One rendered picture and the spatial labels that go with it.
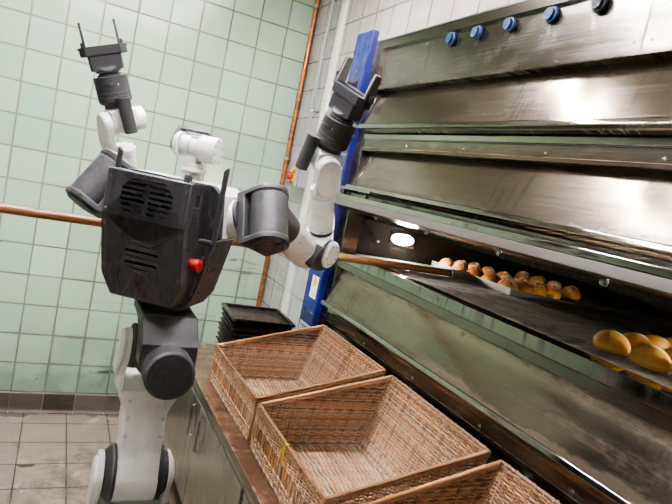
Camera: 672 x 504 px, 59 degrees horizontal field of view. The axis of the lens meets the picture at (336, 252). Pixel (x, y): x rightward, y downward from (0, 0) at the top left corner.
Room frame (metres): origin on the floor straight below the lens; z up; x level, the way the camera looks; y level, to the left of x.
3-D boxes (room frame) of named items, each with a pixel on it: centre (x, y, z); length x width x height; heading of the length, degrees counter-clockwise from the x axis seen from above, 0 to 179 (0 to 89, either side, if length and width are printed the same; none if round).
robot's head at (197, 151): (1.47, 0.38, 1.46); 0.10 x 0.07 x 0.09; 81
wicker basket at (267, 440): (1.66, -0.18, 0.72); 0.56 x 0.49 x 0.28; 25
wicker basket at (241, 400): (2.19, 0.07, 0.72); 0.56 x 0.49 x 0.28; 27
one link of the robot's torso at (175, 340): (1.39, 0.36, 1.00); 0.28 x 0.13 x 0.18; 26
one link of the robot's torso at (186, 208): (1.41, 0.40, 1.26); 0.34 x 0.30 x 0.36; 81
